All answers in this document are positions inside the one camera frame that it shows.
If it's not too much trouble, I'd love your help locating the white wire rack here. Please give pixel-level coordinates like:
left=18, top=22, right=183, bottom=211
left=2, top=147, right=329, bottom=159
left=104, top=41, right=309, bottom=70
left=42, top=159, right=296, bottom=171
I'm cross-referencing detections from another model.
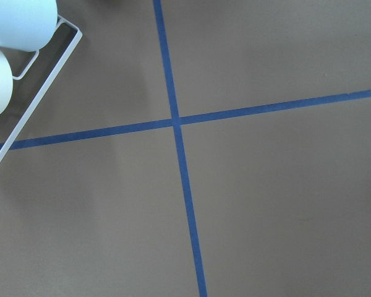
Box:
left=0, top=14, right=83, bottom=163

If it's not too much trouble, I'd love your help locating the light blue cup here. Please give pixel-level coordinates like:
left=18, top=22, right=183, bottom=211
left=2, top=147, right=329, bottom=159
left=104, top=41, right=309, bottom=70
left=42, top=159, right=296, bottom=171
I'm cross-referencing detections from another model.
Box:
left=0, top=0, right=58, bottom=52

